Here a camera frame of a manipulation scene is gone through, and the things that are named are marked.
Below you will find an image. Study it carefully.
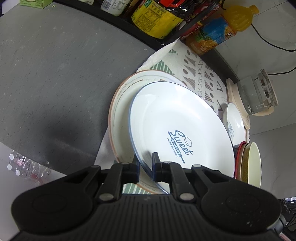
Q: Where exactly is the patterned fringed table cloth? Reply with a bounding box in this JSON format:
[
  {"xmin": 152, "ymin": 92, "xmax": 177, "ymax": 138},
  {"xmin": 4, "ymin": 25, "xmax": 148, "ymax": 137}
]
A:
[{"xmin": 95, "ymin": 41, "xmax": 228, "ymax": 194}]

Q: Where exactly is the glass electric kettle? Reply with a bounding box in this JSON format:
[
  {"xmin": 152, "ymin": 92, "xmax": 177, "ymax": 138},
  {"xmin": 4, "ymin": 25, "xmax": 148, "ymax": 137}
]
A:
[{"xmin": 237, "ymin": 69, "xmax": 278, "ymax": 116}]

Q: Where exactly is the green tea carton box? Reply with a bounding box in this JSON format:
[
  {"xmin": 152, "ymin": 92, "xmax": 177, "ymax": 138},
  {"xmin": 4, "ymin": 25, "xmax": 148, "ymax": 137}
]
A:
[{"xmin": 20, "ymin": 0, "xmax": 53, "ymax": 9}]

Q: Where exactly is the large brown-rimmed white plate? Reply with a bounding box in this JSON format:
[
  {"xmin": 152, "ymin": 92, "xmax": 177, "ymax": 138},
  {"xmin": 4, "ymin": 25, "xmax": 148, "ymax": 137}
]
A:
[{"xmin": 108, "ymin": 69, "xmax": 186, "ymax": 194}]

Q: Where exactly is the white plate Bakery logo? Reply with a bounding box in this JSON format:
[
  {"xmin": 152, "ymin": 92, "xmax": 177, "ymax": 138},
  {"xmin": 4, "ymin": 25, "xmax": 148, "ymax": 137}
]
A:
[{"xmin": 223, "ymin": 103, "xmax": 245, "ymax": 146}]

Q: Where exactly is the black metal kitchen rack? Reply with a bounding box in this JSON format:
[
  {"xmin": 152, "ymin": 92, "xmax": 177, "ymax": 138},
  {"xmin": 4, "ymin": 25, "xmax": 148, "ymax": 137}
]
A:
[{"xmin": 54, "ymin": 1, "xmax": 220, "ymax": 50}]

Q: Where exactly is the pale green bowl front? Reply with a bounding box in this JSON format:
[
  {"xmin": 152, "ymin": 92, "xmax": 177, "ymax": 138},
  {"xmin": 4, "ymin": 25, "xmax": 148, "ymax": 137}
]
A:
[{"xmin": 240, "ymin": 142, "xmax": 262, "ymax": 188}]

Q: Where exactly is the red and black bowl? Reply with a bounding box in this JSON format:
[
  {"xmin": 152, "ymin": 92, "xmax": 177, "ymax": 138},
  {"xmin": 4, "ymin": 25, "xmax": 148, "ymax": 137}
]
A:
[{"xmin": 233, "ymin": 142, "xmax": 247, "ymax": 180}]

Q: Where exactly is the small white-capped bottle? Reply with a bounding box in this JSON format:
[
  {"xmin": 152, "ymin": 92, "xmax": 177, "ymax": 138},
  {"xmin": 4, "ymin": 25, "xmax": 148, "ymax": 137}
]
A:
[{"xmin": 100, "ymin": 0, "xmax": 130, "ymax": 16}]

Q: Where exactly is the black power cable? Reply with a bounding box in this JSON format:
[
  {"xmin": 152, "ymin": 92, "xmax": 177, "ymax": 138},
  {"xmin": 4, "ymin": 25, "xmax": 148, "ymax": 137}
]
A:
[
  {"xmin": 250, "ymin": 22, "xmax": 296, "ymax": 52},
  {"xmin": 267, "ymin": 66, "xmax": 296, "ymax": 76}
]

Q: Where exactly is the black power cable left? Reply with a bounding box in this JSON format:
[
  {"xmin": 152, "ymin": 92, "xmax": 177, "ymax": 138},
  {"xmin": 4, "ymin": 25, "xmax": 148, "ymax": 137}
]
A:
[{"xmin": 250, "ymin": 22, "xmax": 296, "ymax": 52}]

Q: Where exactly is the black power cable right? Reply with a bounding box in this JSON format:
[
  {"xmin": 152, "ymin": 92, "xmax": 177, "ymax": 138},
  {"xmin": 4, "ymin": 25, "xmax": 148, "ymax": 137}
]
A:
[{"xmin": 267, "ymin": 66, "xmax": 296, "ymax": 76}]

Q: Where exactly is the large soy sauce bottle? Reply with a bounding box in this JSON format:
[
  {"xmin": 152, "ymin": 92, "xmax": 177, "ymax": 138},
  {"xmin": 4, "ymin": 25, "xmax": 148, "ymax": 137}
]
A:
[{"xmin": 132, "ymin": 0, "xmax": 220, "ymax": 39}]

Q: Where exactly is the white plate Sweet logo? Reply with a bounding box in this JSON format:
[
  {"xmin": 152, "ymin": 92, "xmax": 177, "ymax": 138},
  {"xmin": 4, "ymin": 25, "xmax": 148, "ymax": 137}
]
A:
[{"xmin": 128, "ymin": 81, "xmax": 236, "ymax": 194}]

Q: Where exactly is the orange juice bottle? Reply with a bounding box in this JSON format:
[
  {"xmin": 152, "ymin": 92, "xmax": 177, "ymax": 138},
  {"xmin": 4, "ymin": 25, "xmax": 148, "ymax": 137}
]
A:
[{"xmin": 185, "ymin": 5, "xmax": 259, "ymax": 56}]

